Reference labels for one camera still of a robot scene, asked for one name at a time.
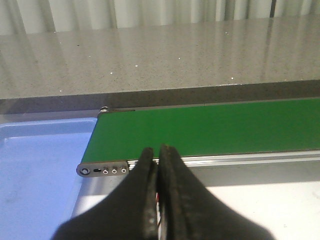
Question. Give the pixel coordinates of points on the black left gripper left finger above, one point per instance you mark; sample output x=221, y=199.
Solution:
x=129, y=212

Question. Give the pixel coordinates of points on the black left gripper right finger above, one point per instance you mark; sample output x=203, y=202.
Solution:
x=190, y=212

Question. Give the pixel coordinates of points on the grey conveyor end plate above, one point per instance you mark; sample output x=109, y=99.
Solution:
x=102, y=169

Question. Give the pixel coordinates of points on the blue plastic tray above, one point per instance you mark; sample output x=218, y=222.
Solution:
x=39, y=184

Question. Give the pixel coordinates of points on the green conveyor belt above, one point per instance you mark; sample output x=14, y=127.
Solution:
x=223, y=129

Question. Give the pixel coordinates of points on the grey pleated curtain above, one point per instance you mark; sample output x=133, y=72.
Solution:
x=40, y=16

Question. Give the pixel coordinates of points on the aluminium conveyor side rail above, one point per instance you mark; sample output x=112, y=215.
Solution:
x=251, y=159

